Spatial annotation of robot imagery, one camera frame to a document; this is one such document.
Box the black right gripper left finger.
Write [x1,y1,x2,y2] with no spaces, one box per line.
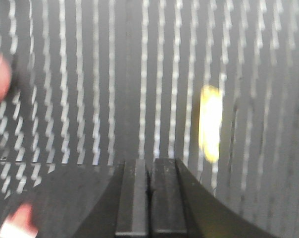
[73,160,150,238]

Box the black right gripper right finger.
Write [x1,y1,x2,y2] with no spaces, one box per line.
[150,158,273,238]

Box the black perforated pegboard panel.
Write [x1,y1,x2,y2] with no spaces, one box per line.
[0,0,299,238]

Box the yellow lit rocker switch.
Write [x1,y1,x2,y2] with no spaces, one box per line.
[199,85,222,163]

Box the red rocker switch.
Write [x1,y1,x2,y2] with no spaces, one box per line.
[0,203,39,238]

